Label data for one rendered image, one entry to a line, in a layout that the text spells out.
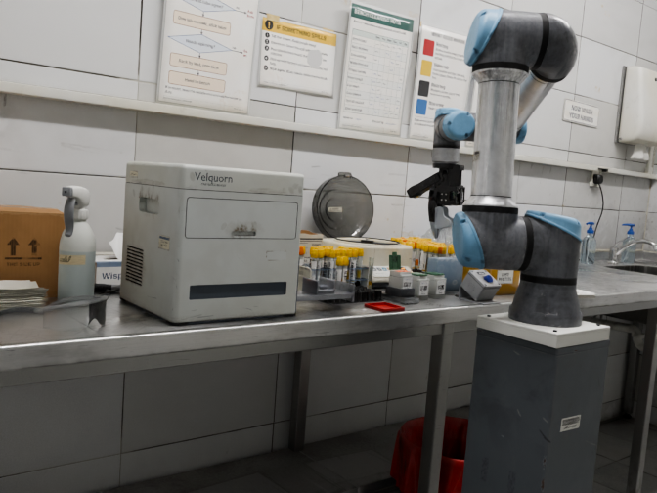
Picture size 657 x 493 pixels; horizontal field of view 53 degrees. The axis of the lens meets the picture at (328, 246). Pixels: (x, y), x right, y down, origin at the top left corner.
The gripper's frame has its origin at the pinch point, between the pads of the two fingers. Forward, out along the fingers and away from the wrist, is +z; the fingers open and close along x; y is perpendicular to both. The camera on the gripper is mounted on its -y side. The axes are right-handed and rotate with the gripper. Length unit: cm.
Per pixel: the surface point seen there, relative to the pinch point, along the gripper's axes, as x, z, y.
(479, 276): -7.4, 9.8, 16.5
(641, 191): 213, -17, 31
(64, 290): -93, 10, -40
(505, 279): 11.9, 12.3, 18.1
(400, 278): -27.3, 9.9, 2.7
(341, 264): -42.1, 6.1, -6.0
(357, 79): 20, -48, -39
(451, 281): -1.8, 12.8, 6.6
